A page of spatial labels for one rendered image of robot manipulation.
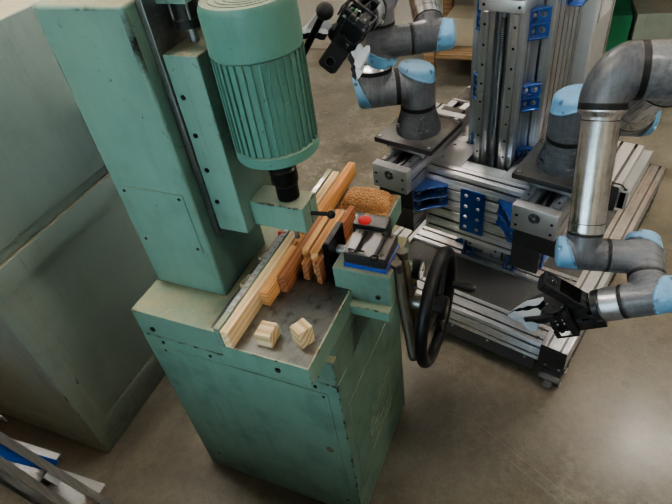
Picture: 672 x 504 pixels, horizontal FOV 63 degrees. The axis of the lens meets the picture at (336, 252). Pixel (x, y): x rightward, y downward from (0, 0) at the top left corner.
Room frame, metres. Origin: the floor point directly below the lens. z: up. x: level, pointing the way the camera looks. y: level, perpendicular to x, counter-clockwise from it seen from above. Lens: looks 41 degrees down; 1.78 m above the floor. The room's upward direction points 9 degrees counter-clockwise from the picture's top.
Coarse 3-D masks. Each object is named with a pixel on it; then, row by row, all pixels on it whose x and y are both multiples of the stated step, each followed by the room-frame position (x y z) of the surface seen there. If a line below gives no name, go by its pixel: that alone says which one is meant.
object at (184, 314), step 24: (168, 288) 1.08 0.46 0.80; (192, 288) 1.06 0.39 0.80; (240, 288) 1.04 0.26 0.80; (144, 312) 1.00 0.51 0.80; (168, 312) 0.99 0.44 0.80; (192, 312) 0.98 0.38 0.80; (216, 312) 0.96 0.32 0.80; (168, 336) 0.98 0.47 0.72; (192, 336) 0.94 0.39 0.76; (360, 336) 0.88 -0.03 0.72; (336, 360) 0.76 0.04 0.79; (336, 384) 0.75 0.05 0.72
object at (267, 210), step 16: (256, 192) 1.06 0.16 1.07; (272, 192) 1.05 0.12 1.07; (304, 192) 1.03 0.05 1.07; (256, 208) 1.02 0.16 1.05; (272, 208) 1.00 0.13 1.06; (288, 208) 0.98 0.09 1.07; (304, 208) 0.97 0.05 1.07; (272, 224) 1.01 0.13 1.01; (288, 224) 0.99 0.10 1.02; (304, 224) 0.97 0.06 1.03
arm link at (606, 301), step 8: (600, 288) 0.79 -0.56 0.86; (608, 288) 0.78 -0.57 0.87; (600, 296) 0.77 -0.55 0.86; (608, 296) 0.76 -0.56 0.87; (600, 304) 0.75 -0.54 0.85; (608, 304) 0.75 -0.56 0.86; (616, 304) 0.74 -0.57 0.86; (600, 312) 0.74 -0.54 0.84; (608, 312) 0.74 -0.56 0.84; (616, 312) 0.73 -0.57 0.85; (608, 320) 0.74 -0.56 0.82
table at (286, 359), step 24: (384, 216) 1.11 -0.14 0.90; (312, 288) 0.89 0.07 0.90; (336, 288) 0.88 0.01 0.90; (264, 312) 0.84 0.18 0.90; (288, 312) 0.83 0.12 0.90; (312, 312) 0.82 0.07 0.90; (336, 312) 0.81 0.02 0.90; (360, 312) 0.84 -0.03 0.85; (384, 312) 0.81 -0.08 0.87; (288, 336) 0.76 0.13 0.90; (336, 336) 0.78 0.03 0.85; (240, 360) 0.75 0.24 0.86; (264, 360) 0.72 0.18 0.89; (288, 360) 0.70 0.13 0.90; (312, 360) 0.69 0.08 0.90; (312, 384) 0.67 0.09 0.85
